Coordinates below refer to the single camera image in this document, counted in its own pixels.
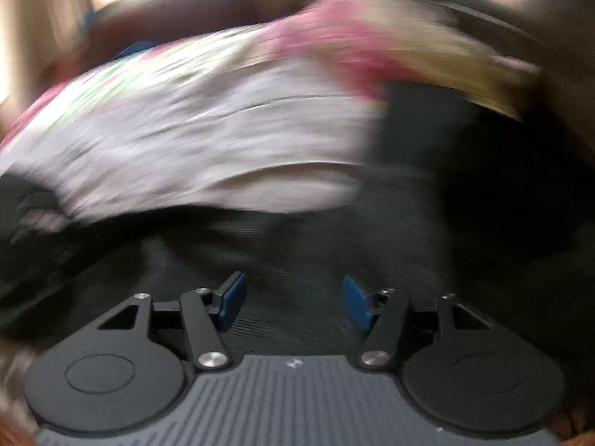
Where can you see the dark leather headboard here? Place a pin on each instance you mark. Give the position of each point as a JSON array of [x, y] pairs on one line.
[[556, 35]]

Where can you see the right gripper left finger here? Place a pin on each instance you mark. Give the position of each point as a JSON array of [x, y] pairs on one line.
[[205, 314]]

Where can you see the dark grey corduroy pants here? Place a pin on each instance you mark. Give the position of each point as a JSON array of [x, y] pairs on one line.
[[455, 198]]

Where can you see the cherry print bed sheet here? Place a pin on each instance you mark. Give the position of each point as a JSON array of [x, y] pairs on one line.
[[208, 121]]

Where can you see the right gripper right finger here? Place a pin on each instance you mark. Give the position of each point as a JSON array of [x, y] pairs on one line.
[[380, 316]]

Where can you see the pink floral pillow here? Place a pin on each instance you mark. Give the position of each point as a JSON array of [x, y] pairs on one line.
[[367, 42]]

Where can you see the maroon window bench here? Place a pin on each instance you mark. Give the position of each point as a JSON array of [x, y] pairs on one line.
[[121, 24]]

